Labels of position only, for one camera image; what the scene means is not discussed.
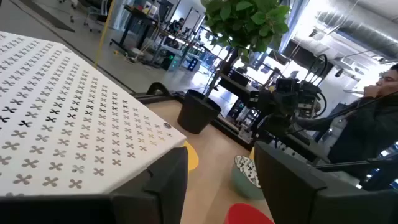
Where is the red mini bowl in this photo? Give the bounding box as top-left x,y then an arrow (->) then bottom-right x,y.
224,203 -> 275,224

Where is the black standing desk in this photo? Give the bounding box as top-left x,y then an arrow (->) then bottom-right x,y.
110,4 -> 159,52

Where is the white table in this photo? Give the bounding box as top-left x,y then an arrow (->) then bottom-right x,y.
0,30 -> 187,197

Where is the silver ventilation duct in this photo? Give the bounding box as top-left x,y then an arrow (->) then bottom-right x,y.
315,11 -> 398,60

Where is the coiled black cable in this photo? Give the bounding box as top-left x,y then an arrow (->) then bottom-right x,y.
145,82 -> 172,96

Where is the office chair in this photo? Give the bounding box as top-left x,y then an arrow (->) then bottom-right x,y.
70,0 -> 111,34

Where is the teal patterned mini bowl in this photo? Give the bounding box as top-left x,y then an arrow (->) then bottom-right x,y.
231,154 -> 266,201

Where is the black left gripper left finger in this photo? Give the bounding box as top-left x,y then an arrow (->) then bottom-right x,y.
0,146 -> 189,224

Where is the cluttered black workbench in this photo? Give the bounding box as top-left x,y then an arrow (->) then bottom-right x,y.
157,26 -> 218,73

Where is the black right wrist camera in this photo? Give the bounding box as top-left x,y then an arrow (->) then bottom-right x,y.
275,77 -> 298,93

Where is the person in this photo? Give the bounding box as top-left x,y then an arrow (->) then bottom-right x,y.
297,63 -> 398,191
169,17 -> 187,34

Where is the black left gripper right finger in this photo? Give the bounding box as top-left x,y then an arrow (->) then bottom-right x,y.
254,141 -> 398,224

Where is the green plant in black pot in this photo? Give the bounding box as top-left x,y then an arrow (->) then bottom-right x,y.
177,0 -> 292,134

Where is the yellow hanging cable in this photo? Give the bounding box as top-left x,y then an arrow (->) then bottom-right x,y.
94,0 -> 116,67

